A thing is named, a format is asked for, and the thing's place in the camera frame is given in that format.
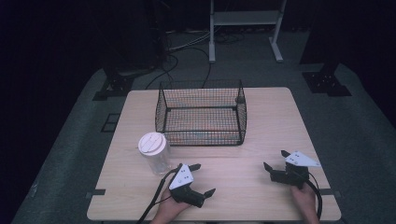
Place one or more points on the white metal desk frame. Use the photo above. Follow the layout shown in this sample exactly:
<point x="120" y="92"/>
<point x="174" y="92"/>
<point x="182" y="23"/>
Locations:
<point x="244" y="17"/>

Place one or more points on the dark square floor plate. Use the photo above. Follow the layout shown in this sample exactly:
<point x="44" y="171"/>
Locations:
<point x="110" y="123"/>

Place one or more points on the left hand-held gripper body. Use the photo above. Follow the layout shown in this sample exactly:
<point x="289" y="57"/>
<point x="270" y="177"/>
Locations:
<point x="182" y="180"/>

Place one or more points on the clear jar with white lid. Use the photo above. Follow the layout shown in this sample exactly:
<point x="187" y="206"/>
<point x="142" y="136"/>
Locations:
<point x="152" y="144"/>

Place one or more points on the black stand with base plate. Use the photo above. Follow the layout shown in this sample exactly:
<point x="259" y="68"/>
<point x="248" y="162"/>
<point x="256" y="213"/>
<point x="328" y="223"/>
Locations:
<point x="116" y="85"/>
<point x="325" y="82"/>

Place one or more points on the person's right hand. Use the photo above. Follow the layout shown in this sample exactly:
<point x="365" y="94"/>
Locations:
<point x="306" y="200"/>

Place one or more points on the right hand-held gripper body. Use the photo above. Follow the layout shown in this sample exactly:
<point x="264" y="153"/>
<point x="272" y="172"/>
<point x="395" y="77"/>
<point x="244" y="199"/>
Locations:
<point x="292" y="175"/>

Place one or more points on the person's left hand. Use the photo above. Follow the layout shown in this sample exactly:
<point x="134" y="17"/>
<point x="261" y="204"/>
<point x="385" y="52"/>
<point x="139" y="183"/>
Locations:
<point x="169" y="210"/>

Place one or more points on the black table edge bracket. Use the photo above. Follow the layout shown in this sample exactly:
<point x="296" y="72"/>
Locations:
<point x="331" y="193"/>
<point x="96" y="193"/>

